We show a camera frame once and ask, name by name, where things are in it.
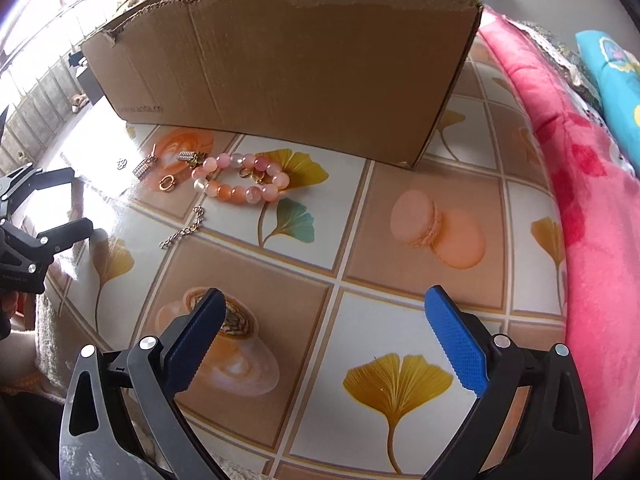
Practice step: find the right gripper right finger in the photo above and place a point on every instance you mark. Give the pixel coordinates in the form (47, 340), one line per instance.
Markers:
(464, 353)

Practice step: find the left hand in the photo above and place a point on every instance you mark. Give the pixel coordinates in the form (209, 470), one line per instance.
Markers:
(9, 302)

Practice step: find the patterned tablecloth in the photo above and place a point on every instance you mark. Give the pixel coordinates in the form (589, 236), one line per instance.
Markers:
(328, 368)

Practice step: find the gold charm pendant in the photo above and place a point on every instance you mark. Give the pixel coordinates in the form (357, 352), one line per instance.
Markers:
(192, 158)

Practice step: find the rhinestone bar earring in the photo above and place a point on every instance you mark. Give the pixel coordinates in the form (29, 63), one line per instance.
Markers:
(144, 167)

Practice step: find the pink blanket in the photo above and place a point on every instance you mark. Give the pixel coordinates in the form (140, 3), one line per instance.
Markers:
(598, 201)

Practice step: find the blue cartoon pillow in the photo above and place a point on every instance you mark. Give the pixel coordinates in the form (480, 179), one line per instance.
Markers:
(618, 84)

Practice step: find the gold hoop earring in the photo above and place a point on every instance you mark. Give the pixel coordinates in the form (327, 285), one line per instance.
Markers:
(167, 183)

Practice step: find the brown cardboard box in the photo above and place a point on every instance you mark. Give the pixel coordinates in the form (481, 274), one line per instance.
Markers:
(370, 78)

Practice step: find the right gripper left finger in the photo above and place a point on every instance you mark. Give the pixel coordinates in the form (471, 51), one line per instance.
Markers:
(187, 339)

